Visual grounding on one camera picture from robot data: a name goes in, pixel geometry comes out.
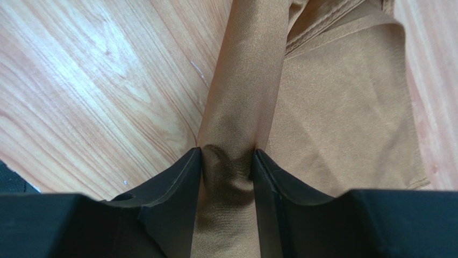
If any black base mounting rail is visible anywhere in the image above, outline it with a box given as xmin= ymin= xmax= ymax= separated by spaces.
xmin=0 ymin=161 xmax=40 ymax=194

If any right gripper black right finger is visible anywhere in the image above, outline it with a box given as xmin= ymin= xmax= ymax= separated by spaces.
xmin=251 ymin=149 xmax=457 ymax=257

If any brown satin napkin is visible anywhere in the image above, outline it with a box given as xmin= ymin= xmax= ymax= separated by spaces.
xmin=191 ymin=1 xmax=429 ymax=257

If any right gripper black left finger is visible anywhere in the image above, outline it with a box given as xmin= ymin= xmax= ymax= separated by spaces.
xmin=1 ymin=148 xmax=201 ymax=257

